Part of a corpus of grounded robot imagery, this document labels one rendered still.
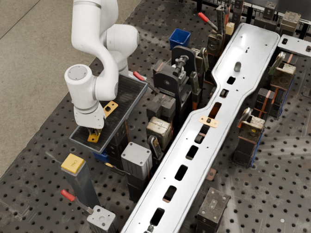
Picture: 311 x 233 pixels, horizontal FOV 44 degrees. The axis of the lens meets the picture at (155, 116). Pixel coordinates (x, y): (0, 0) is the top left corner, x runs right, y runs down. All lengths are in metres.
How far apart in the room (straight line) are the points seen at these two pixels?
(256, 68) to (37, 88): 1.92
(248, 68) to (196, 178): 0.64
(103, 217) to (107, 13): 0.78
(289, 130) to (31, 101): 1.98
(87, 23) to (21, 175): 0.99
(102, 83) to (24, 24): 2.69
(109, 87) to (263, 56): 0.97
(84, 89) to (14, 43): 2.53
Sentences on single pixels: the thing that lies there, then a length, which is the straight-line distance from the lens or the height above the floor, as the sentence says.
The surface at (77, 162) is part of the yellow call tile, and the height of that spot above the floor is 1.16.
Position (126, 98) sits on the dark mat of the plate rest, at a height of 1.16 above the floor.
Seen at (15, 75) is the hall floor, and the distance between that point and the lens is 3.42.
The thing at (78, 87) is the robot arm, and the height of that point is 1.48.
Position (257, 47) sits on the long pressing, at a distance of 2.00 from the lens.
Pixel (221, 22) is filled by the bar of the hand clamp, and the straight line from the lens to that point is 1.89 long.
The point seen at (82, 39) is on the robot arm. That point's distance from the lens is 1.24.
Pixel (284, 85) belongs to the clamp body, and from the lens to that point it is 1.92.
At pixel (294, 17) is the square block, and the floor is 1.06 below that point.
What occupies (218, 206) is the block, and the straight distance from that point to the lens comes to 1.46.
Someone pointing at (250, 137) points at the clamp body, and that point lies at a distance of 1.71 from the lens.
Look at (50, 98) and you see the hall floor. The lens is 3.15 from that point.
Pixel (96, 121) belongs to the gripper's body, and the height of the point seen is 1.29.
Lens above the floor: 2.38
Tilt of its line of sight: 55 degrees down
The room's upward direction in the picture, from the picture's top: 3 degrees counter-clockwise
